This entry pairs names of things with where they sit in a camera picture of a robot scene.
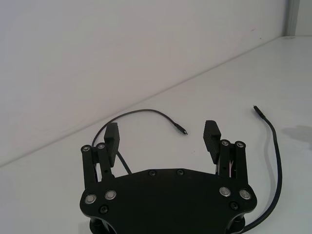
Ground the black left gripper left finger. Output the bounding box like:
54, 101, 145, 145
81, 122, 120, 190

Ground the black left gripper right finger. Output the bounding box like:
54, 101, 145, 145
202, 119, 248, 184

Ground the thin dark cable with plug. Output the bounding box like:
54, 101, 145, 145
91, 108, 189, 175

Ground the thick black cable with plug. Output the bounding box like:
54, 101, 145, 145
243, 105, 284, 221

